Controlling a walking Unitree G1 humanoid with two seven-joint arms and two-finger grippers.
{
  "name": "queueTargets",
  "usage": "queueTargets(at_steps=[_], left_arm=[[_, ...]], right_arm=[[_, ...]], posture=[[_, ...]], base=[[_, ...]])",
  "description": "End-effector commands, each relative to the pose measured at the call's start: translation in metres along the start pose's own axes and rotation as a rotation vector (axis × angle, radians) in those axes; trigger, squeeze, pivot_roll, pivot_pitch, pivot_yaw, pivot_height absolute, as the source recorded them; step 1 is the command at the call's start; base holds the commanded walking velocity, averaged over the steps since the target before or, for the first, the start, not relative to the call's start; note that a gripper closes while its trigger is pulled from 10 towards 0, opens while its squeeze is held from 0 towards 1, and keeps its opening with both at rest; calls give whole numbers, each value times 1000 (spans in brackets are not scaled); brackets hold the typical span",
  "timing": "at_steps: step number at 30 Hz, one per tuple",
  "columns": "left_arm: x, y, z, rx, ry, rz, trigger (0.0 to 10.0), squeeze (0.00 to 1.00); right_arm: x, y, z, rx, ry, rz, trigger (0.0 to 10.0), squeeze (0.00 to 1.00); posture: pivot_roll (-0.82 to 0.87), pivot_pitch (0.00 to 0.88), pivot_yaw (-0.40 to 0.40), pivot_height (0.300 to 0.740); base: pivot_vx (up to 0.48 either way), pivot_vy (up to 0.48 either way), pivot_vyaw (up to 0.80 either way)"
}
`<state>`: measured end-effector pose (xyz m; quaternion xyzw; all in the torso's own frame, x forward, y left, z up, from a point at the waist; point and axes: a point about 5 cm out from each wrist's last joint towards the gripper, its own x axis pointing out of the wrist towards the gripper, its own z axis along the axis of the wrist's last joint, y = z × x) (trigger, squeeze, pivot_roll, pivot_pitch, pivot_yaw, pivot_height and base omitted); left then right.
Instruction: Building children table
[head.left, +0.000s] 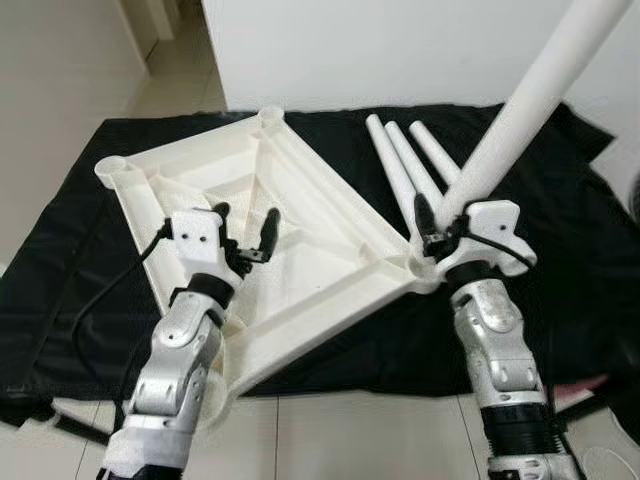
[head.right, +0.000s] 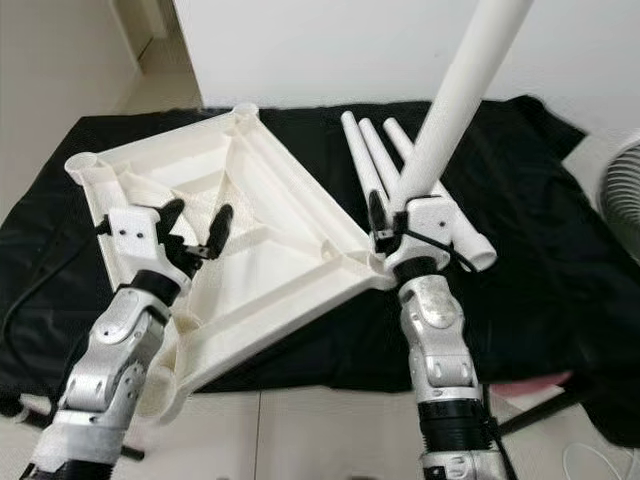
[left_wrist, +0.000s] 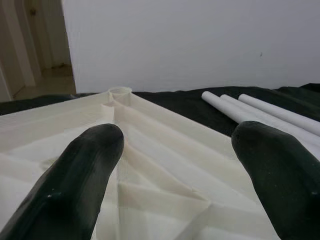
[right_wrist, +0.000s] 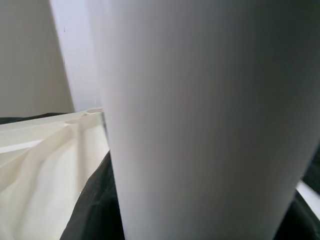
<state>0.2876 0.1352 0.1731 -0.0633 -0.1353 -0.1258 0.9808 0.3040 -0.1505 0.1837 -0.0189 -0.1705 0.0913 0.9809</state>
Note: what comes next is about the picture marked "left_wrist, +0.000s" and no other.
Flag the white plastic table top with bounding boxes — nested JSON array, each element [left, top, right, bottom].
[[0, 86, 282, 240]]

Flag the black table cloth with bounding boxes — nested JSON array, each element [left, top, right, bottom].
[[0, 83, 320, 163]]

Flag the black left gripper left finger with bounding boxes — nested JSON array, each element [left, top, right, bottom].
[[0, 123, 125, 240]]

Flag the white interior door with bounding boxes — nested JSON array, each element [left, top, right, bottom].
[[0, 0, 43, 102]]

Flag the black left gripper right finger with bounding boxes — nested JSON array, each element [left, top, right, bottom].
[[231, 120, 320, 240]]

